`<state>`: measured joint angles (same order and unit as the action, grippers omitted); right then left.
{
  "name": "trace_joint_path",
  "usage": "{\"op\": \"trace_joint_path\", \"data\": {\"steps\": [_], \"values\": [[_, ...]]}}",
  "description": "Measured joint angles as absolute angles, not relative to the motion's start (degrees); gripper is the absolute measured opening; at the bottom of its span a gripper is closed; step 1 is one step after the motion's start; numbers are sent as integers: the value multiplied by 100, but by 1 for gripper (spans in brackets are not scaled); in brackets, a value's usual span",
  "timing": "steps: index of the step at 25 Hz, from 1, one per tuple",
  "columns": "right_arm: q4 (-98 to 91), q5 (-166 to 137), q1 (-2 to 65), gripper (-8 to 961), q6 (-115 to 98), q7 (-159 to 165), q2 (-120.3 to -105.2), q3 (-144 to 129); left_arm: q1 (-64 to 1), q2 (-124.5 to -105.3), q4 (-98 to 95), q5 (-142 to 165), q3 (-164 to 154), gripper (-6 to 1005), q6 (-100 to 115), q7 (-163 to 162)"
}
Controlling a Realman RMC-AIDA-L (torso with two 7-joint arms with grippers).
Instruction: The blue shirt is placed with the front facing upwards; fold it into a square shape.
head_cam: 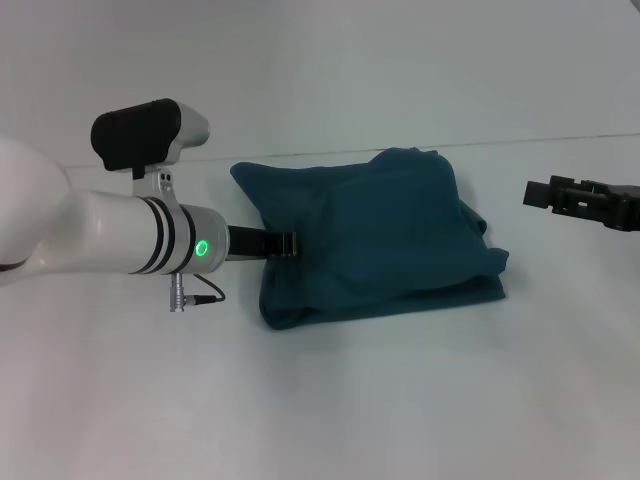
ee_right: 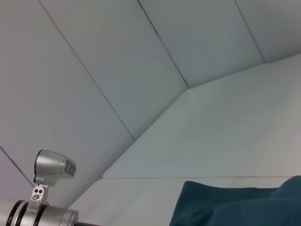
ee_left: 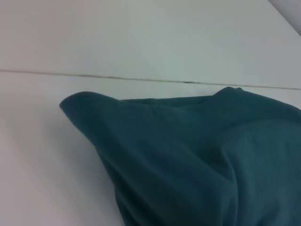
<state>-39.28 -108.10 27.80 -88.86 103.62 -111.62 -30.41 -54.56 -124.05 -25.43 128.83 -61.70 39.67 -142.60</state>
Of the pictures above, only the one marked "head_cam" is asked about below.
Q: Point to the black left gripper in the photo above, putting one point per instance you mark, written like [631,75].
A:
[250,242]

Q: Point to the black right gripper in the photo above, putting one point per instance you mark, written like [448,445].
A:
[600,202]

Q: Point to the teal t-shirt with FREE print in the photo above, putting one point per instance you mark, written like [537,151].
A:
[375,235]

